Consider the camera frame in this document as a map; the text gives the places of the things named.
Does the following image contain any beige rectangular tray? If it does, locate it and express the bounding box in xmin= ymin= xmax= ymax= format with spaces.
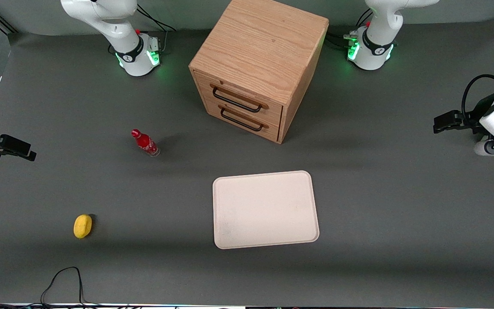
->
xmin=212 ymin=170 xmax=320 ymax=250

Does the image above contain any yellow lemon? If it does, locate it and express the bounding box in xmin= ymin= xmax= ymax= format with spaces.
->
xmin=73 ymin=214 xmax=93 ymax=239

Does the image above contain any dark gray table mat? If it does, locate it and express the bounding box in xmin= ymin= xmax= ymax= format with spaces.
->
xmin=0 ymin=15 xmax=494 ymax=307

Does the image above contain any red cola bottle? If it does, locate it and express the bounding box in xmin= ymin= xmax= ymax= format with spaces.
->
xmin=131 ymin=129 xmax=161 ymax=158

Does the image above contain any wooden drawer cabinet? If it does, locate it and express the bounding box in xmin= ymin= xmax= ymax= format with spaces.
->
xmin=189 ymin=0 xmax=330 ymax=144

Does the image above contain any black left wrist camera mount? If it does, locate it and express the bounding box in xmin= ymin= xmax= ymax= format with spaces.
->
xmin=461 ymin=97 xmax=494 ymax=130

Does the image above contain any black looped table cable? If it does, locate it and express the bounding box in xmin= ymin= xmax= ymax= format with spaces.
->
xmin=40 ymin=267 xmax=87 ymax=308

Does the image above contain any black left arm base cable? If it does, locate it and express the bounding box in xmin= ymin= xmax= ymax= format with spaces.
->
xmin=326 ymin=32 xmax=359 ymax=51

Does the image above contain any black arm base cable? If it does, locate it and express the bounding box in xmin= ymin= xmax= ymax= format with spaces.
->
xmin=326 ymin=32 xmax=359 ymax=51
xmin=137 ymin=4 xmax=177 ymax=33

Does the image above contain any wooden drawer with black handle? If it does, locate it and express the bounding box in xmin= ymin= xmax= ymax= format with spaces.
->
xmin=195 ymin=71 xmax=283 ymax=126
xmin=201 ymin=92 xmax=283 ymax=143

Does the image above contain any black right arm base cable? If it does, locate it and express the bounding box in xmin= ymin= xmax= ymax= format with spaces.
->
xmin=137 ymin=4 xmax=177 ymax=33

